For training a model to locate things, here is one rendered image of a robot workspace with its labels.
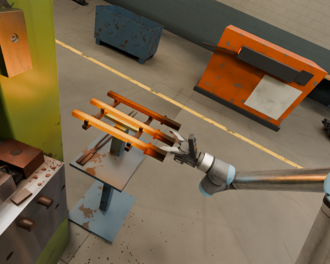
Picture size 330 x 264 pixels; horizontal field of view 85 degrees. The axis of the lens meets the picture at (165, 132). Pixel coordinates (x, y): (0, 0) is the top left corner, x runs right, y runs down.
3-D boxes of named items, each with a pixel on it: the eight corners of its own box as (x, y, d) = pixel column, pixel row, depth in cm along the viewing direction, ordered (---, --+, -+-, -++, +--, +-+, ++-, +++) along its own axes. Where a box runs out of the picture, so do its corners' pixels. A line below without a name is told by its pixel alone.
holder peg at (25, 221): (37, 223, 57) (36, 220, 55) (30, 232, 54) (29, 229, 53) (25, 219, 56) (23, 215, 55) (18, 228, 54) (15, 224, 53)
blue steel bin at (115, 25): (154, 57, 454) (163, 26, 409) (143, 65, 391) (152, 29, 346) (111, 37, 457) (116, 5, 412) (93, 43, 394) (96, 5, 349)
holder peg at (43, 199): (54, 201, 63) (53, 198, 61) (48, 209, 60) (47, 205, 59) (43, 197, 62) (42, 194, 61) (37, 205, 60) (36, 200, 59)
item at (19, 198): (18, 206, 53) (17, 204, 53) (10, 200, 54) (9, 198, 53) (32, 194, 57) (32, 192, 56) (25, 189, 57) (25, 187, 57)
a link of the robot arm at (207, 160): (211, 164, 79) (214, 151, 87) (201, 159, 80) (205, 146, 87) (202, 176, 85) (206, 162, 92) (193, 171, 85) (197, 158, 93)
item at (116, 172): (151, 145, 120) (152, 143, 119) (121, 193, 89) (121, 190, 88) (112, 125, 122) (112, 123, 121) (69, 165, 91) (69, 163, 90)
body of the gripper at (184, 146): (171, 159, 87) (194, 171, 86) (177, 147, 82) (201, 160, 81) (176, 150, 93) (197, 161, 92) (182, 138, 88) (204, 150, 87)
